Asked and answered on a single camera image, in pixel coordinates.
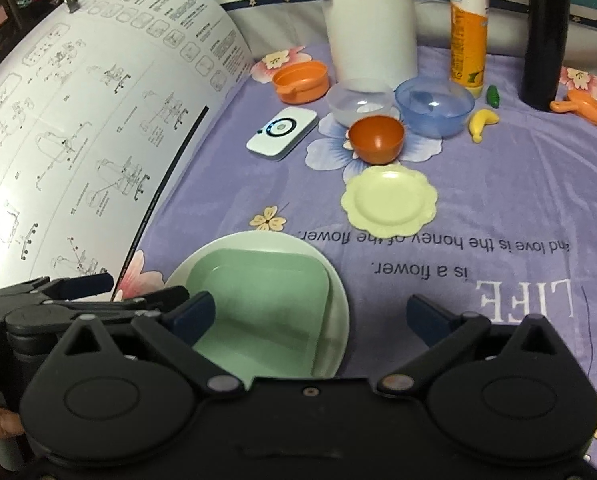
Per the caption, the light green bowl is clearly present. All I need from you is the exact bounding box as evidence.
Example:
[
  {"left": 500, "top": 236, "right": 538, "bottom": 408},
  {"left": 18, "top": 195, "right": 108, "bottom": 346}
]
[{"left": 163, "top": 230, "right": 350, "bottom": 380}]

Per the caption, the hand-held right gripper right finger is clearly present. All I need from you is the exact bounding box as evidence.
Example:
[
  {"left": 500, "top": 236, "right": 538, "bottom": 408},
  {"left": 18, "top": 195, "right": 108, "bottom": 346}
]
[{"left": 377, "top": 294, "right": 560, "bottom": 396}]

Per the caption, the clear plastic bowl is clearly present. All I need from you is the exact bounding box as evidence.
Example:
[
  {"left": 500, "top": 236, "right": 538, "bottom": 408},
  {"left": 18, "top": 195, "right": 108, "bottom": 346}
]
[{"left": 326, "top": 78, "right": 397, "bottom": 128}]

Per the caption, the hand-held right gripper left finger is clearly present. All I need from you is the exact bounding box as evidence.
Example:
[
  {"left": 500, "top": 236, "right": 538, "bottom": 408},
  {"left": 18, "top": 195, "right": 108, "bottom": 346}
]
[{"left": 58, "top": 290, "right": 244, "bottom": 396}]

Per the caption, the white remote device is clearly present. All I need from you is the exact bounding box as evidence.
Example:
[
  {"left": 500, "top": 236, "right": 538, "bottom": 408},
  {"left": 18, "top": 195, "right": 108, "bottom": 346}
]
[{"left": 246, "top": 106, "right": 318, "bottom": 162}]

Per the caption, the cluttered dark shelf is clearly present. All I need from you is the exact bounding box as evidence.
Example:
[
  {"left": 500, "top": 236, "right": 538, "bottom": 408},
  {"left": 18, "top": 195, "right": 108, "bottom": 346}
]
[{"left": 0, "top": 0, "right": 126, "bottom": 91}]

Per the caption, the white cloth with navy trim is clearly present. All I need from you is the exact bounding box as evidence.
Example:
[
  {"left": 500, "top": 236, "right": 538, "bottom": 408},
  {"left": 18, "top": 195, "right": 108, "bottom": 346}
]
[{"left": 212, "top": 0, "right": 597, "bottom": 83}]

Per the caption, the orange toy pot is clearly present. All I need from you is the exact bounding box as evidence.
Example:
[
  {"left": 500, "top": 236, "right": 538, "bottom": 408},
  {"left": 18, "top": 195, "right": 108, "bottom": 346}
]
[{"left": 272, "top": 60, "right": 330, "bottom": 103}]

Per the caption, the yellow orange bottle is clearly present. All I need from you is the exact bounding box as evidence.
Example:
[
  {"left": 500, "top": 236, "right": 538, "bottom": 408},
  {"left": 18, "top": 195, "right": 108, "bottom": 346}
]
[{"left": 449, "top": 0, "right": 490, "bottom": 100}]

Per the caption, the black flask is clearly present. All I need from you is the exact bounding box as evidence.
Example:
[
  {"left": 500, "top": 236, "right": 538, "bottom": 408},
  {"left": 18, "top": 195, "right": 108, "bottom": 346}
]
[{"left": 519, "top": 0, "right": 572, "bottom": 111}]

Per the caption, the purple floral blanket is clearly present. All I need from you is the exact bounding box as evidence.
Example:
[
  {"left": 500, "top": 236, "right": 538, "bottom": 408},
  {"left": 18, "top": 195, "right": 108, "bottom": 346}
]
[{"left": 112, "top": 42, "right": 597, "bottom": 480}]

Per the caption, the blue translucent bowl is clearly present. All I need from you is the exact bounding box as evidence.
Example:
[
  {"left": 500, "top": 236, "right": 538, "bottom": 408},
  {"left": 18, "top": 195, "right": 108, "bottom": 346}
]
[{"left": 395, "top": 77, "right": 476, "bottom": 137}]

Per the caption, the orange bowl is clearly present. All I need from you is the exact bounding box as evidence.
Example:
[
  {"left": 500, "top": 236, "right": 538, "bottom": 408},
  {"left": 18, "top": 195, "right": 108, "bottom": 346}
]
[{"left": 349, "top": 115, "right": 405, "bottom": 164}]

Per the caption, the white instruction sheet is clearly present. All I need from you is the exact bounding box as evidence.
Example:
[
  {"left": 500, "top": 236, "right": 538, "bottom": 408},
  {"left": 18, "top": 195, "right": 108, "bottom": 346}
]
[{"left": 0, "top": 0, "right": 256, "bottom": 302}]

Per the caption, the pale yellow scalloped plate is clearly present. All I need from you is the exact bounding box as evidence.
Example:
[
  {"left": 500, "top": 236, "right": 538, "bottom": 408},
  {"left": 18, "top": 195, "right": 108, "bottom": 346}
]
[{"left": 341, "top": 164, "right": 438, "bottom": 238}]

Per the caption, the yellow toy banana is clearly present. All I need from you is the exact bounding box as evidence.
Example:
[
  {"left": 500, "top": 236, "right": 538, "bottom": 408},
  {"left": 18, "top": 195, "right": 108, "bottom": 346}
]
[{"left": 467, "top": 108, "right": 500, "bottom": 143}]

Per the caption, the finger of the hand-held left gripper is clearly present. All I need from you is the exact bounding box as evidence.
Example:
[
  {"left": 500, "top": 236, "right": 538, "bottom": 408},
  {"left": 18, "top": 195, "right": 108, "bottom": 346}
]
[
  {"left": 0, "top": 272, "right": 115, "bottom": 306},
  {"left": 6, "top": 285, "right": 190, "bottom": 333}
]

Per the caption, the white plastic jug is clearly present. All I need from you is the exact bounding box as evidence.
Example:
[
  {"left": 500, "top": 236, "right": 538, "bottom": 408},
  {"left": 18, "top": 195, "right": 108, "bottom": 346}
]
[{"left": 298, "top": 0, "right": 419, "bottom": 92}]

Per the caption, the green square plate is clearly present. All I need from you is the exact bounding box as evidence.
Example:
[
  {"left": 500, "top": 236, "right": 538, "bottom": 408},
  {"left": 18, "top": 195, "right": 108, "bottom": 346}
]
[{"left": 186, "top": 249, "right": 333, "bottom": 378}]

